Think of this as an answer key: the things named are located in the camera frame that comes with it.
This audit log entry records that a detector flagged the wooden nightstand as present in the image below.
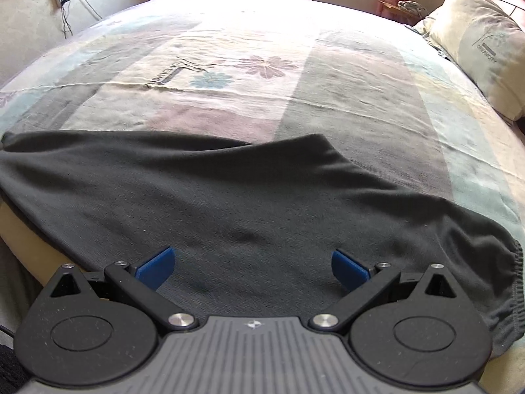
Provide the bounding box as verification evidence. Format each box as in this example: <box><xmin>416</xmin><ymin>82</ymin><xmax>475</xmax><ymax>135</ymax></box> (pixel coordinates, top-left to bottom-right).
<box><xmin>379</xmin><ymin>0</ymin><xmax>427</xmax><ymax>20</ymax></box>

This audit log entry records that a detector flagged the grey bundle on nightstand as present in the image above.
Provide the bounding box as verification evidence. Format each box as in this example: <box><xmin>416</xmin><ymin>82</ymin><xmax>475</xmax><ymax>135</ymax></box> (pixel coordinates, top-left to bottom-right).
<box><xmin>397</xmin><ymin>0</ymin><xmax>428</xmax><ymax>15</ymax></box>

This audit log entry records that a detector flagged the cream printed pillow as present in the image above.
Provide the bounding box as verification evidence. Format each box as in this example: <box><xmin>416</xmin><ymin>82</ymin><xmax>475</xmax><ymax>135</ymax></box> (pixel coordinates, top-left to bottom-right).
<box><xmin>414</xmin><ymin>0</ymin><xmax>525</xmax><ymax>121</ymax></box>

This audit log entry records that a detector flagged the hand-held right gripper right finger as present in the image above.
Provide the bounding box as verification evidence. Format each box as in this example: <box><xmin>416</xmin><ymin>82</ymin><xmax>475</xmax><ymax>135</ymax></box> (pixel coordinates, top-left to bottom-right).
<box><xmin>308</xmin><ymin>248</ymin><xmax>457</xmax><ymax>332</ymax></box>

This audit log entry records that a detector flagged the dark grey sweater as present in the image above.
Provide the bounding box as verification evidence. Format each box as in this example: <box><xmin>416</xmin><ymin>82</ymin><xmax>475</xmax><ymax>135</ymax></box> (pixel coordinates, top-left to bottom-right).
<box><xmin>0</xmin><ymin>130</ymin><xmax>525</xmax><ymax>358</ymax></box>

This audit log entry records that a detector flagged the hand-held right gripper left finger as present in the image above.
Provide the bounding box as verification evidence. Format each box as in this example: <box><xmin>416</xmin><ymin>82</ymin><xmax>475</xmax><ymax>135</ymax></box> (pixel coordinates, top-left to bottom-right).
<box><xmin>49</xmin><ymin>246</ymin><xmax>200</xmax><ymax>333</ymax></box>

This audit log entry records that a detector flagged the bed with patchwork sheet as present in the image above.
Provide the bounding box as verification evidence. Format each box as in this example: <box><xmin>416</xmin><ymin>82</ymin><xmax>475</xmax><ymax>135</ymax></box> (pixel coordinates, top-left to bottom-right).
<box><xmin>0</xmin><ymin>0</ymin><xmax>525</xmax><ymax>337</ymax></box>

